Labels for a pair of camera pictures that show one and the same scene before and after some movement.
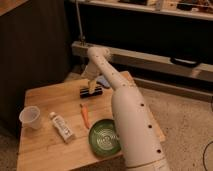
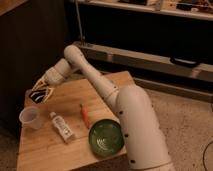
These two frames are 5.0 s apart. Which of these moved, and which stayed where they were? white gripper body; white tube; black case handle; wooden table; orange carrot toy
Moved: white gripper body
Stayed: wooden table; orange carrot toy; white tube; black case handle
